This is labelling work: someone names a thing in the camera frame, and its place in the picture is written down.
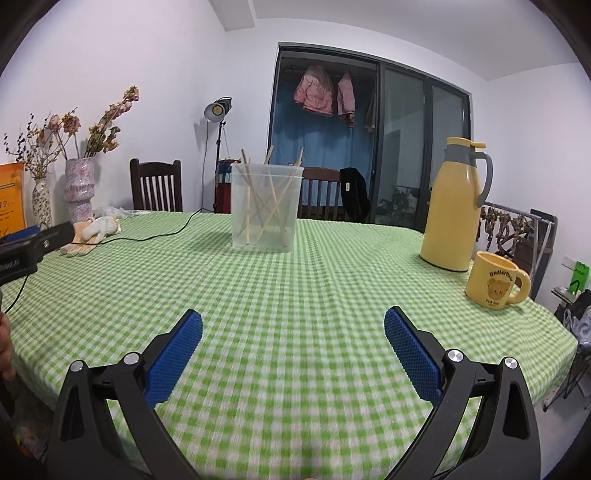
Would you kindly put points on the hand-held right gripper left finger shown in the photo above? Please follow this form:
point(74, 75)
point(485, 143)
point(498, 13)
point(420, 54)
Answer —
point(178, 350)

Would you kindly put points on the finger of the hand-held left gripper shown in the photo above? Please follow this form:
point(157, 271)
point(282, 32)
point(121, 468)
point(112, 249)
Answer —
point(21, 234)
point(53, 237)

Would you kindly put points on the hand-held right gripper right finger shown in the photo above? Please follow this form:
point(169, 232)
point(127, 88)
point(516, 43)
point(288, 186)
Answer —
point(411, 350)

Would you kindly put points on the clear plastic container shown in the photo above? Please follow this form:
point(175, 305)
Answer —
point(286, 230)

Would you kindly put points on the group of wooden chopsticks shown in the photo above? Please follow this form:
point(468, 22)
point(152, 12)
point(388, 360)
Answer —
point(270, 203)

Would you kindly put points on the person's left hand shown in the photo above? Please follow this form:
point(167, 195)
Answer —
point(5, 346)

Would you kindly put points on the cream work glove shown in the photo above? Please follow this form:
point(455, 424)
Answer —
point(83, 230)
point(78, 249)

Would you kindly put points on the small floral vase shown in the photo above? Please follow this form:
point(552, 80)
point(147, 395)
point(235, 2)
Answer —
point(41, 205)

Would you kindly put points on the orange poster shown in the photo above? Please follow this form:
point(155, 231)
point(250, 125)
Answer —
point(10, 198)

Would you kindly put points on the white work glove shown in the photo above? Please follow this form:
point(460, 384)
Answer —
point(105, 227)

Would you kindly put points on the pink speckled vase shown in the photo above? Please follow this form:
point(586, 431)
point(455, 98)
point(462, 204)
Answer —
point(79, 189)

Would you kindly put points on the white plastic packet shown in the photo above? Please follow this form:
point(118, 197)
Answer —
point(115, 212)

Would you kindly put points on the dried dark branches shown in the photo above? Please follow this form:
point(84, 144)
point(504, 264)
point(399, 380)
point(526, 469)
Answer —
point(32, 147)

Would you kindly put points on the yellow bear print mug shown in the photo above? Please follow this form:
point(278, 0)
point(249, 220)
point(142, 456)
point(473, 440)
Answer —
point(491, 281)

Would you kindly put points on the green checked tablecloth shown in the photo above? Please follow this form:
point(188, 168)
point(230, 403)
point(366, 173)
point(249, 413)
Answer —
point(300, 323)

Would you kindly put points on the dark wooden chair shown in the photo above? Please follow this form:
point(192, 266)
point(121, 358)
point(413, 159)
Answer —
point(154, 184)
point(321, 194)

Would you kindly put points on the dried flower bouquet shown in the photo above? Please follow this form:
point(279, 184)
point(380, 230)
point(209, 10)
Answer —
point(108, 124)

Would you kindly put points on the yellow thermos jug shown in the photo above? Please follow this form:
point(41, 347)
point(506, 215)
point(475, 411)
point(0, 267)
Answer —
point(455, 212)

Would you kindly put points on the drying rack with patterned cloths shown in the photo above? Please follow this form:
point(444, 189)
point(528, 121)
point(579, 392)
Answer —
point(508, 226)

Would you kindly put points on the black folding chair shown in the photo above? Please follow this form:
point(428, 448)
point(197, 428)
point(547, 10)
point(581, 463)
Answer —
point(570, 378)

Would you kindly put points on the black garment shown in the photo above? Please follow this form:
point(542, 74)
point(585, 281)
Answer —
point(354, 194)

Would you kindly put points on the red and blue folded rack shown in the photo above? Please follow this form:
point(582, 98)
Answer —
point(225, 189)

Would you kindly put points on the grey plastic bag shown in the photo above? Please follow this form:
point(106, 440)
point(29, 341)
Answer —
point(579, 327)

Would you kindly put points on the green paper bag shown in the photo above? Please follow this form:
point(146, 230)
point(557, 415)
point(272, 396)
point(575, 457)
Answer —
point(581, 277)

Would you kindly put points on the studio lamp on stand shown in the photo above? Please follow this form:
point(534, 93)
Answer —
point(217, 110)

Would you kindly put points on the black framed sliding door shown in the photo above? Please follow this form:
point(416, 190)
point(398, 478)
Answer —
point(406, 138)

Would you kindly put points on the blue curtain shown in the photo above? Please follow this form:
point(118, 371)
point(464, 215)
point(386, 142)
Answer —
point(309, 138)

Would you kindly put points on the beige hanging garment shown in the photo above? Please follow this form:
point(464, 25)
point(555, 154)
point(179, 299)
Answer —
point(370, 110)

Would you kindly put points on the small pink jacket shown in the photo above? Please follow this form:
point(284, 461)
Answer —
point(346, 97)

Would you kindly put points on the large pink jacket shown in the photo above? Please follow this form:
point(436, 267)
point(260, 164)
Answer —
point(314, 90)

